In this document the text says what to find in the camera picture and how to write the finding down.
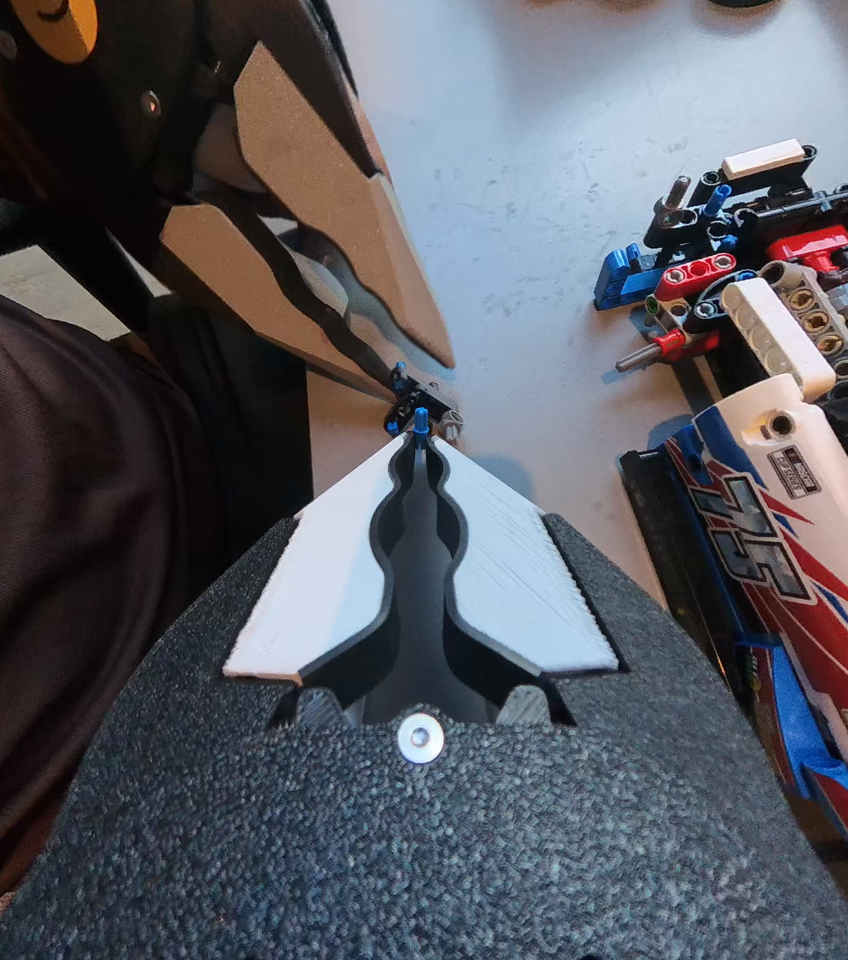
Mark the person's torso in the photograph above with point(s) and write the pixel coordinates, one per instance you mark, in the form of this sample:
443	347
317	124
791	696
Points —
56	525

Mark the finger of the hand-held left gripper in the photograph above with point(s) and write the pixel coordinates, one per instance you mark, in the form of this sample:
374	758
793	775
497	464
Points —
319	172
236	277

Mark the small black toy brick assembly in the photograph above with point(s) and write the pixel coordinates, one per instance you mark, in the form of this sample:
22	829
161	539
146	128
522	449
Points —
416	394

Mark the blue toy brick pin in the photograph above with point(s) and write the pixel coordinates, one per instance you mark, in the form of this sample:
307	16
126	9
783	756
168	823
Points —
420	424

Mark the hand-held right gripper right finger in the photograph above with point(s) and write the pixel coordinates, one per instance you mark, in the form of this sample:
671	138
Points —
521	585

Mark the light grey desk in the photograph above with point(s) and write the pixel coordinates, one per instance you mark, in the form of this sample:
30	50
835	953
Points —
529	187

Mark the black rubber toy tyre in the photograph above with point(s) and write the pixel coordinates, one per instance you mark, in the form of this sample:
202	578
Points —
739	2

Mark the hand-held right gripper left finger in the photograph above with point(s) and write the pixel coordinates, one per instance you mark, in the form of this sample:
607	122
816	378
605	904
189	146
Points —
319	585

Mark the toy brick race car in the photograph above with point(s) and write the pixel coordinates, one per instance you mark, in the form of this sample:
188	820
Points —
784	487

